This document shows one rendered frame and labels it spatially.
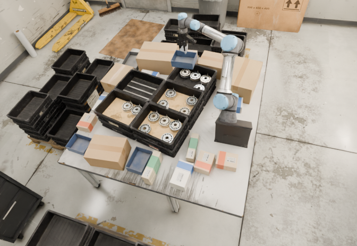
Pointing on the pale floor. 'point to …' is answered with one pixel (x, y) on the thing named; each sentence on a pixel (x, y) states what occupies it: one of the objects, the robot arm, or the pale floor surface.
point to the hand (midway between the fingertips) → (186, 52)
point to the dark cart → (15, 207)
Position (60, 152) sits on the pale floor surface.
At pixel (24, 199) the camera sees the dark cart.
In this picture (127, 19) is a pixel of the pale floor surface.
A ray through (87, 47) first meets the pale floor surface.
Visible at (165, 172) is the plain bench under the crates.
